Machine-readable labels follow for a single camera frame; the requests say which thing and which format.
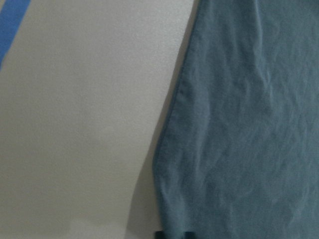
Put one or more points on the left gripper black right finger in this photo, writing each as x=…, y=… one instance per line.
x=189, y=235

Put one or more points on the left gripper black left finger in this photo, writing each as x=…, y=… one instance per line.
x=159, y=235

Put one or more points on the black graphic t-shirt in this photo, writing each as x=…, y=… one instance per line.
x=238, y=155

